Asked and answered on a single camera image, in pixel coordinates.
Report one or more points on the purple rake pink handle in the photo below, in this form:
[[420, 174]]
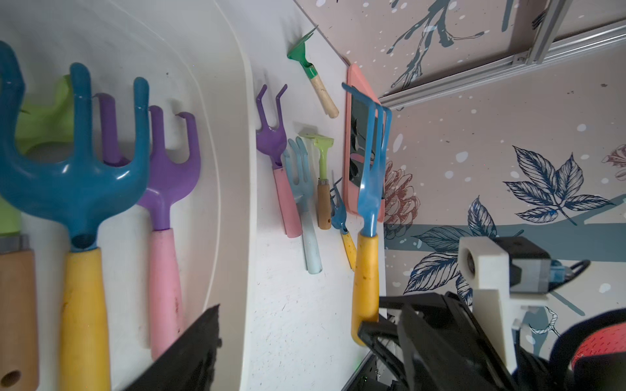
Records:
[[168, 183]]

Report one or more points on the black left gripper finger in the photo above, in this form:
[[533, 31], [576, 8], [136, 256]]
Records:
[[189, 364]]

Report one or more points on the teal claw rake yellow handle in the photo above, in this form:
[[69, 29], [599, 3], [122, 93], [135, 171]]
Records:
[[339, 222]]

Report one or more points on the blue rake yellow handle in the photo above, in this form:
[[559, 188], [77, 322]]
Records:
[[366, 289]]

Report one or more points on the white plastic storage box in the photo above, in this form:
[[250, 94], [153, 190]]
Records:
[[189, 55]]

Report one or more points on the blue fork yellow handle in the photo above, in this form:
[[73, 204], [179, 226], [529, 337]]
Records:
[[80, 192]]

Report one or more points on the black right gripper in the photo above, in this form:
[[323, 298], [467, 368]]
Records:
[[443, 347]]

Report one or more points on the aluminium frame profile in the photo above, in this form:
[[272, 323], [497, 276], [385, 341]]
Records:
[[411, 51]]

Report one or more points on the small green rake wooden handle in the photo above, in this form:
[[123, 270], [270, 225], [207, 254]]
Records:
[[298, 53]]

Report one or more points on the light blue fork pale handle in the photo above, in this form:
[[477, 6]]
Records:
[[299, 176]]

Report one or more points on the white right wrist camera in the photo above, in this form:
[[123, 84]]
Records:
[[509, 276]]

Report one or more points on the lime hoe wooden handle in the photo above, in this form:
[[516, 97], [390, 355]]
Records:
[[323, 144]]

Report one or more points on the dark green cloth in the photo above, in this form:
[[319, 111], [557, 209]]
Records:
[[358, 137]]

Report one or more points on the purple fork pink handle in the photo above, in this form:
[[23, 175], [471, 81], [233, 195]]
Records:
[[272, 142]]

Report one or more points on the pink tray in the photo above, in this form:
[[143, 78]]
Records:
[[356, 79]]

